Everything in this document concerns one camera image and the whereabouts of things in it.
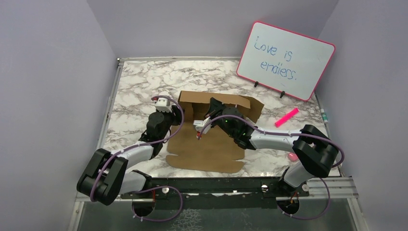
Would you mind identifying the pink framed whiteboard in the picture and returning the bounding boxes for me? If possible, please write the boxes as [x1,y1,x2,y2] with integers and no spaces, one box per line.
[236,21,336,101]

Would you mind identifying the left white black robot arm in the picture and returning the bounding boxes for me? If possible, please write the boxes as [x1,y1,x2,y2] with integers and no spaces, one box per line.
[76,104,184,205]

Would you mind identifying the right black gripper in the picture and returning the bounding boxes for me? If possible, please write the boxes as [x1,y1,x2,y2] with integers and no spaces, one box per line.
[203,98,236,139]

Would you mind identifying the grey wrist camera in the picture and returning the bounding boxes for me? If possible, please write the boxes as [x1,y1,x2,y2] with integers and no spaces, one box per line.
[193,117,211,134]
[153,96,172,113]

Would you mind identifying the purple cable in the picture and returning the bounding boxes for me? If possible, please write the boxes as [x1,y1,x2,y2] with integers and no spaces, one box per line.
[197,115,345,220]
[89,95,185,222]

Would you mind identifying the pink eraser block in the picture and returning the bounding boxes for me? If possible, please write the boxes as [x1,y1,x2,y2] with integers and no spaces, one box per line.
[287,153,299,162]

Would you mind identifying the green capped marker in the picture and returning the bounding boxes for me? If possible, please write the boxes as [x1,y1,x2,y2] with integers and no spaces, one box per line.
[320,108,328,124]

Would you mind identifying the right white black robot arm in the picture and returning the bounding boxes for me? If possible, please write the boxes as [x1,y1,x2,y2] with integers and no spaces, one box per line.
[195,98,344,196]

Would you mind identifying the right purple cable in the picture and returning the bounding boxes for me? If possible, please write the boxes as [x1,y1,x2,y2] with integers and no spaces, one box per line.
[197,115,345,220]

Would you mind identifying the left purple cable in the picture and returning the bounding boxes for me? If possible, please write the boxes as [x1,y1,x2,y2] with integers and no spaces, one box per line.
[89,95,185,222]

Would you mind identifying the aluminium table frame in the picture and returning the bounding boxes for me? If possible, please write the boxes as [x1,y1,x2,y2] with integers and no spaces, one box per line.
[76,59,361,231]

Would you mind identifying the brown cardboard box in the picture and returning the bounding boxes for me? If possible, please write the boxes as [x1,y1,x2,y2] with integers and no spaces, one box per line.
[166,90,264,173]

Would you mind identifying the pink marker pen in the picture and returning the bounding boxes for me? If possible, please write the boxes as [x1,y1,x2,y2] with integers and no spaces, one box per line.
[274,108,299,128]

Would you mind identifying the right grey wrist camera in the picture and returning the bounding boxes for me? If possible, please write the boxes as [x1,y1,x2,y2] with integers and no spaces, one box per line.
[193,117,211,134]

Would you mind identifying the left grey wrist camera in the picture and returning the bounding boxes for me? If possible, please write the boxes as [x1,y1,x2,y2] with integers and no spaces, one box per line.
[153,96,172,113]

